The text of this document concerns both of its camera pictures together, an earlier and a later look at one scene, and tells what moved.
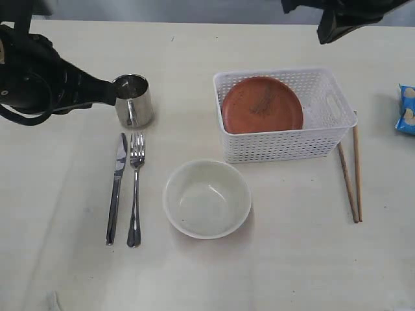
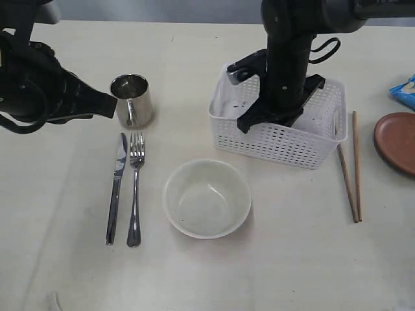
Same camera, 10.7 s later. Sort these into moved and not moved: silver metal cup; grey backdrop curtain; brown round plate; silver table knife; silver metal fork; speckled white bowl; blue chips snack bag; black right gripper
Moved: black right gripper; brown round plate; blue chips snack bag
Not moved: grey backdrop curtain; silver metal cup; silver metal fork; speckled white bowl; silver table knife
